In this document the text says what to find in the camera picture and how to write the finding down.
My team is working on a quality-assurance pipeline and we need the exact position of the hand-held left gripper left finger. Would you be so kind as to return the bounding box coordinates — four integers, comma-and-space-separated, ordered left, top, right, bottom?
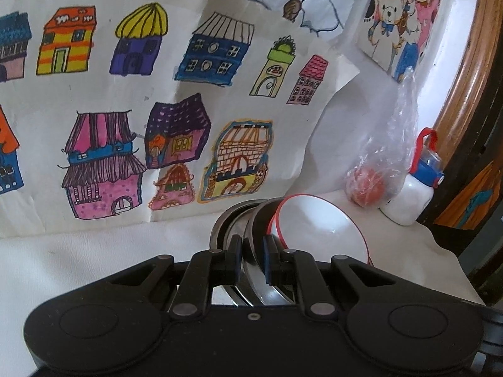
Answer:
104, 235, 242, 319

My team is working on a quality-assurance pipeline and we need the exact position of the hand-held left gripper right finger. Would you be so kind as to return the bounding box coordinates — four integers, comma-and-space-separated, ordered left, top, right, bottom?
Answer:
263, 236, 397, 318

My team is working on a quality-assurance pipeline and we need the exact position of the stainless steel plate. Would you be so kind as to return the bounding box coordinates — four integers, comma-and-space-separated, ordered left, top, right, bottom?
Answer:
220, 204, 299, 307
210, 200, 260, 307

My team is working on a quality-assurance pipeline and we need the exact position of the white ceramic bowl red rim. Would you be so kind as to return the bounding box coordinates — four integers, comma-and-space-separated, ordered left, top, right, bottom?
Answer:
267, 194, 373, 268

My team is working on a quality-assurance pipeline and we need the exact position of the red tomato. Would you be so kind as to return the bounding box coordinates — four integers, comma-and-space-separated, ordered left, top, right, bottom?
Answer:
350, 167, 386, 207

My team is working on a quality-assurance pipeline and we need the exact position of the white printed table cloth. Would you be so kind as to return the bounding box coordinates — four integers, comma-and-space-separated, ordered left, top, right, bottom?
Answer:
0, 188, 486, 323

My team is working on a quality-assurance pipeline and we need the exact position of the clear plastic bag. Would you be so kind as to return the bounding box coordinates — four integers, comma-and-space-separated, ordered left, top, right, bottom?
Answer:
345, 67, 419, 209

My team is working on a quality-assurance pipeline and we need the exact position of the colourful houses drawing paper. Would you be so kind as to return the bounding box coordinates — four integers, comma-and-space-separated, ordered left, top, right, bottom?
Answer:
0, 0, 361, 240

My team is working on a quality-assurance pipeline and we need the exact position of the orange dress figure painting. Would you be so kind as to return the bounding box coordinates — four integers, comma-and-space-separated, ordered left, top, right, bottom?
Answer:
432, 161, 503, 230

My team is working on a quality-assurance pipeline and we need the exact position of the coloured figure drawing paper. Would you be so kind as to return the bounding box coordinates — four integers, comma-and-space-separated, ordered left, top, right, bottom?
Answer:
185, 0, 368, 42

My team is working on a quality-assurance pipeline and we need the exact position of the cartoon girl bear poster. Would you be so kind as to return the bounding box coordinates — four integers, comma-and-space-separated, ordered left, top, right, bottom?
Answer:
354, 0, 445, 83

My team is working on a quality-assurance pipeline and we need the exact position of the white water bottle red handle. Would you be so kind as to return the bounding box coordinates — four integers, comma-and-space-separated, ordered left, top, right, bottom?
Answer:
379, 127, 445, 226

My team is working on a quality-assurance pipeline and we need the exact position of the brown wooden door frame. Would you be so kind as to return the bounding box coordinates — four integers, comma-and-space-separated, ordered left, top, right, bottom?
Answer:
432, 0, 503, 166

